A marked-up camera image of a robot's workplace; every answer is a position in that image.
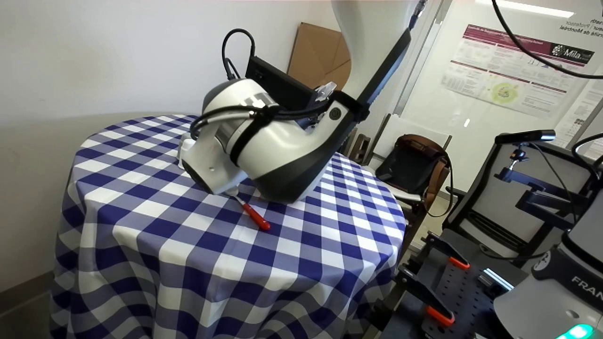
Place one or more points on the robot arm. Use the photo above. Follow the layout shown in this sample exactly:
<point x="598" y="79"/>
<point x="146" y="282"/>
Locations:
<point x="282" y="150"/>

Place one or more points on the black and brown bag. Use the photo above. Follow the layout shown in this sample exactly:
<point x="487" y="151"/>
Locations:
<point x="410" y="165"/>

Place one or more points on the cardboard sheet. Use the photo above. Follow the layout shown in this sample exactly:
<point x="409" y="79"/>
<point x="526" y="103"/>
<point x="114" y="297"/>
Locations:
<point x="318" y="52"/>

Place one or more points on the blue white checkered tablecloth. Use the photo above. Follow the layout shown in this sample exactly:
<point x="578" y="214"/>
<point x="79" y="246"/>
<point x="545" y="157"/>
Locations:
<point x="165" y="259"/>

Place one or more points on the black clamp with orange tip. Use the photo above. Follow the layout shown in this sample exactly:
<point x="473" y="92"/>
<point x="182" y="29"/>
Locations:
<point x="445" y="252"/>
<point x="424" y="294"/>

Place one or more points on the black office chair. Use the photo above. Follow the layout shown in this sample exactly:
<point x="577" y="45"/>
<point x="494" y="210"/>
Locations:
<point x="476" y="221"/>

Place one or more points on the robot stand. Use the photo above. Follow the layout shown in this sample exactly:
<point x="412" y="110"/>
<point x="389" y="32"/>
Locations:
<point x="466" y="296"/>

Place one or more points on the silver metal bar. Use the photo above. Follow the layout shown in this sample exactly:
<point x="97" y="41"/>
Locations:
<point x="497" y="280"/>

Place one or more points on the large research poster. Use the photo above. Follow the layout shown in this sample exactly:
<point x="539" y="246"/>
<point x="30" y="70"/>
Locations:
<point x="509" y="70"/>

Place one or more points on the white paper poster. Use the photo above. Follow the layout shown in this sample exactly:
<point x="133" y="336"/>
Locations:
<point x="582" y="113"/>

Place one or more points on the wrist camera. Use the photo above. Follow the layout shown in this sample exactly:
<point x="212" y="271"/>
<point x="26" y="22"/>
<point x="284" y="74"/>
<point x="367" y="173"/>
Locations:
<point x="278" y="84"/>

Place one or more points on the camera on mount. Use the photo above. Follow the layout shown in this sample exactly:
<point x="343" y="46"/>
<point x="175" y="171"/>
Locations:
<point x="523" y="137"/>

